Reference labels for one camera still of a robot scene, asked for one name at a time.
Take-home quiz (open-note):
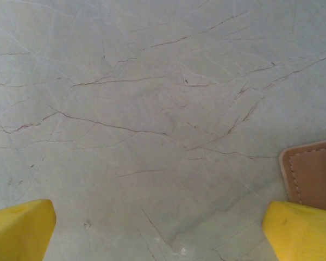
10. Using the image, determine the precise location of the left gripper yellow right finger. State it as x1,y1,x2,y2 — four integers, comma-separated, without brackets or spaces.
261,200,326,261

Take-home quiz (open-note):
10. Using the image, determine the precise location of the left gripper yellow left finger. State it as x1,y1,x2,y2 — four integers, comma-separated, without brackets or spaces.
0,198,57,261

